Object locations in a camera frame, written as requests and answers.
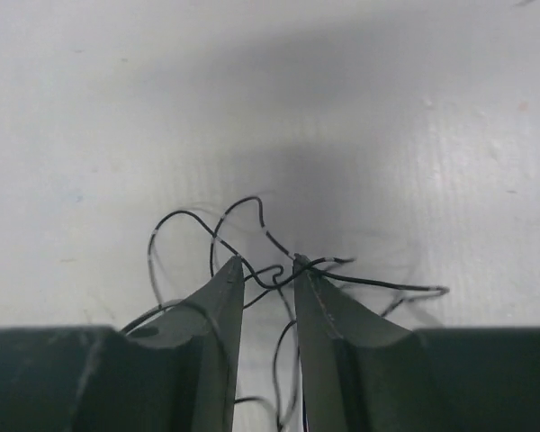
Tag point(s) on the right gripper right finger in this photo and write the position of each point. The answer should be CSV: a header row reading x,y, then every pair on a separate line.
x,y
361,372

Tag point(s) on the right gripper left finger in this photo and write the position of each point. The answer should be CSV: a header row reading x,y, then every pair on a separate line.
x,y
175,372

